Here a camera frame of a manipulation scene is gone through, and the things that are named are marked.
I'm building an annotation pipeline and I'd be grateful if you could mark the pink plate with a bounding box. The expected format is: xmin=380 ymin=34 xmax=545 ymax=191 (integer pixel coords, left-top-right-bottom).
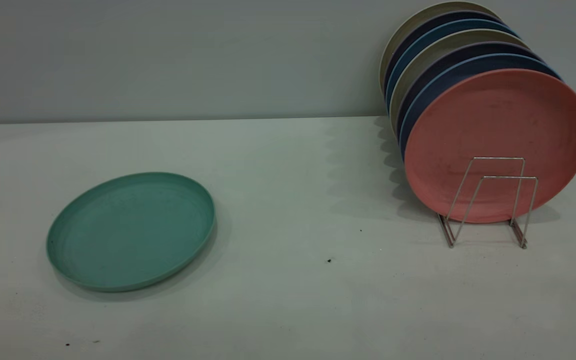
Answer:
xmin=403 ymin=68 xmax=576 ymax=224

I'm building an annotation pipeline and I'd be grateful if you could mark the green plate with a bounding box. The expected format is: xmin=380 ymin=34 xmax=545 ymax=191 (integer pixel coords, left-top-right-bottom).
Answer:
xmin=46 ymin=172 xmax=216 ymax=293

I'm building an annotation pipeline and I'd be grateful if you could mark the metal wire plate rack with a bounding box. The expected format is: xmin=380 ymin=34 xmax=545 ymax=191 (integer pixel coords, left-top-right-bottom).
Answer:
xmin=437 ymin=156 xmax=539 ymax=249

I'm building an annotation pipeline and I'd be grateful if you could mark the navy plate with blue rim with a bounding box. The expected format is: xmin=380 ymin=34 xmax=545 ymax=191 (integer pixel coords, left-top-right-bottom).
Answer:
xmin=399 ymin=53 xmax=564 ymax=161

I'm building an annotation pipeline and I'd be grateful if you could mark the dark purple plate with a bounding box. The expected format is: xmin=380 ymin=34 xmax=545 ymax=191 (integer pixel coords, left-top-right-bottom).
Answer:
xmin=395 ymin=41 xmax=546 ymax=136
xmin=383 ymin=10 xmax=502 ymax=93

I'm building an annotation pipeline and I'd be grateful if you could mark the beige plate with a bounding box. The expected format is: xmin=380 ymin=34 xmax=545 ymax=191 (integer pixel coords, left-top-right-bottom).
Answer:
xmin=379 ymin=1 xmax=501 ymax=96
xmin=390 ymin=28 xmax=530 ymax=126

